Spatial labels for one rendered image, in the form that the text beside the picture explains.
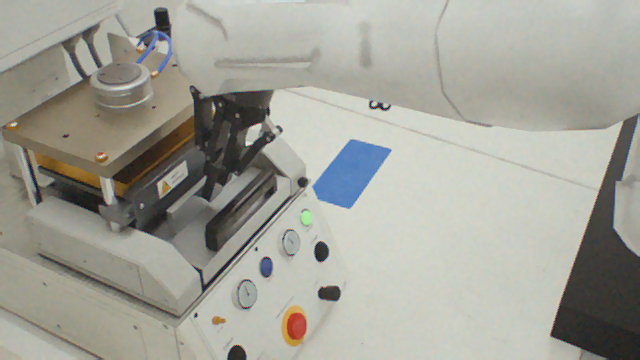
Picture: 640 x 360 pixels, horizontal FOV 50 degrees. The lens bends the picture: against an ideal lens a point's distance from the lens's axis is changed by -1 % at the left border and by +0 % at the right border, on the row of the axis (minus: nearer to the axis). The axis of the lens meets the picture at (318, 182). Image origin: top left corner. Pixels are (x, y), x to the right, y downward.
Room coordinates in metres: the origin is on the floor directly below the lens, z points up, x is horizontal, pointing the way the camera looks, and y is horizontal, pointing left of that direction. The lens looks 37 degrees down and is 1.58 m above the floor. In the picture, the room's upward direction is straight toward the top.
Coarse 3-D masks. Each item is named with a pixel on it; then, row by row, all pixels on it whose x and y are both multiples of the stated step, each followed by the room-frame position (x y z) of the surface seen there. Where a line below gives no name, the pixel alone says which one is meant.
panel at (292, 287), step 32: (288, 224) 0.79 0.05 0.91; (320, 224) 0.84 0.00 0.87; (256, 256) 0.72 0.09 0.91; (288, 256) 0.76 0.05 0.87; (224, 288) 0.65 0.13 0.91; (288, 288) 0.72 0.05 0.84; (192, 320) 0.59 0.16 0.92; (224, 320) 0.60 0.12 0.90; (256, 320) 0.65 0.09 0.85; (320, 320) 0.73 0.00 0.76; (224, 352) 0.59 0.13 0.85; (256, 352) 0.62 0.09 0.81; (288, 352) 0.66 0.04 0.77
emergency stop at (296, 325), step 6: (288, 318) 0.69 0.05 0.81; (294, 318) 0.69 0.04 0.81; (300, 318) 0.70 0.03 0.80; (288, 324) 0.68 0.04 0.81; (294, 324) 0.68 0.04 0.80; (300, 324) 0.69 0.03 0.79; (306, 324) 0.70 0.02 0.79; (288, 330) 0.68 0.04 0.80; (294, 330) 0.68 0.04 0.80; (300, 330) 0.69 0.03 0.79; (294, 336) 0.67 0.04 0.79; (300, 336) 0.68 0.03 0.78
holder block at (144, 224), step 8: (200, 176) 0.81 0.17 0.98; (48, 184) 0.77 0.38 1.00; (56, 184) 0.77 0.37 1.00; (184, 184) 0.78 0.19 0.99; (192, 184) 0.80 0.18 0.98; (48, 192) 0.77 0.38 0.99; (56, 192) 0.76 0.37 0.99; (64, 192) 0.76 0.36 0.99; (176, 192) 0.77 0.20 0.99; (184, 192) 0.78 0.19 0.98; (72, 200) 0.75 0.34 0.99; (80, 200) 0.74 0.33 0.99; (88, 200) 0.74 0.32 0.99; (96, 200) 0.74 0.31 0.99; (168, 200) 0.75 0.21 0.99; (176, 200) 0.76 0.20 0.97; (88, 208) 0.73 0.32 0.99; (96, 208) 0.72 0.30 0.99; (160, 208) 0.73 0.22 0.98; (152, 216) 0.72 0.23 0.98; (160, 216) 0.73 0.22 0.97; (128, 224) 0.70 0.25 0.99; (136, 224) 0.69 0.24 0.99; (144, 224) 0.70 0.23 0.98; (152, 224) 0.72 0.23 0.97
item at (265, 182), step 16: (256, 176) 0.77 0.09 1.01; (272, 176) 0.78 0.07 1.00; (240, 192) 0.74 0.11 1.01; (256, 192) 0.74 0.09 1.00; (272, 192) 0.78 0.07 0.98; (224, 208) 0.70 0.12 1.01; (240, 208) 0.71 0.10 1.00; (208, 224) 0.67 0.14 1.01; (224, 224) 0.68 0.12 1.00; (208, 240) 0.67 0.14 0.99
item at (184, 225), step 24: (192, 192) 0.74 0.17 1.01; (288, 192) 0.82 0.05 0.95; (168, 216) 0.70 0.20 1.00; (192, 216) 0.73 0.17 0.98; (264, 216) 0.76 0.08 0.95; (168, 240) 0.68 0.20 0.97; (192, 240) 0.68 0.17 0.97; (240, 240) 0.70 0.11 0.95; (192, 264) 0.64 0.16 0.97; (216, 264) 0.65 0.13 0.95
